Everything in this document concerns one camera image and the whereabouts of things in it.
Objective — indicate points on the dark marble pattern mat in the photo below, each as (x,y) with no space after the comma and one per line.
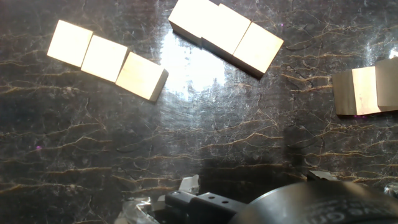
(217,140)

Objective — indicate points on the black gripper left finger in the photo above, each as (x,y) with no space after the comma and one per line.
(202,208)

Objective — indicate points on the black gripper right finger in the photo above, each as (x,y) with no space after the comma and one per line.
(320,175)

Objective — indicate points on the light wooden cube block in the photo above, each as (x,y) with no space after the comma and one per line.
(387,84)
(357,90)
(258,48)
(189,18)
(70,43)
(104,59)
(225,29)
(140,76)

